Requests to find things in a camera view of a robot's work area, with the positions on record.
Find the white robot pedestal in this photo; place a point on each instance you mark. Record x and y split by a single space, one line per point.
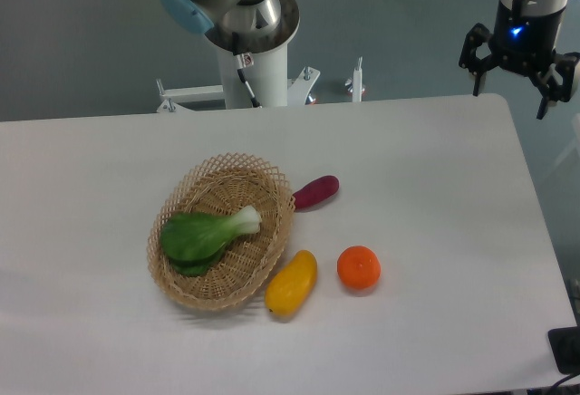
251 45

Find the yellow mango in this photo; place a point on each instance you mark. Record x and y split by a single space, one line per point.
292 285

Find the woven wicker basket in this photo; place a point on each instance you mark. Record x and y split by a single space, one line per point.
220 187

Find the purple sweet potato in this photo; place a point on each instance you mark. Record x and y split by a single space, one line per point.
316 192

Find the black device at table edge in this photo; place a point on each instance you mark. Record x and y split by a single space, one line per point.
564 343

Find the green bok choy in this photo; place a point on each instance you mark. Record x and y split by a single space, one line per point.
194 242

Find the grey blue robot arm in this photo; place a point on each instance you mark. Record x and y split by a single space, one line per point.
251 39

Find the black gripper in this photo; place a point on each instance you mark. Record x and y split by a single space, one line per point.
523 45

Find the orange fruit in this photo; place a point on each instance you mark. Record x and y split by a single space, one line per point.
358 268

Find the white levelling foot bracket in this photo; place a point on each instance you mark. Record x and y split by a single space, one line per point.
354 86

